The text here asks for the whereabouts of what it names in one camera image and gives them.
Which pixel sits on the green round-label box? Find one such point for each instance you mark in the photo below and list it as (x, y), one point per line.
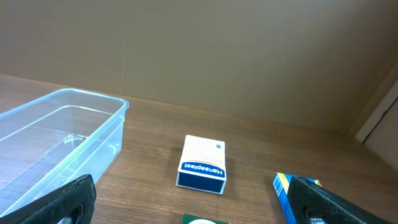
(192, 219)

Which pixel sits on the white blue Hansaplast box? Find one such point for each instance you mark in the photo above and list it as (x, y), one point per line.
(202, 165)

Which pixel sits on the blue yellow VapoDrops box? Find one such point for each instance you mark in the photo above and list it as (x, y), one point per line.
(281, 185)

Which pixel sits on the clear plastic container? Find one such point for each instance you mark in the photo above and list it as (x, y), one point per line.
(52, 140)

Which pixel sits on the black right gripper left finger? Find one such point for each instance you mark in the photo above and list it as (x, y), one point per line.
(71, 203)

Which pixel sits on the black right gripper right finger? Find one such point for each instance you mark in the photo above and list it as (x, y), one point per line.
(311, 203)

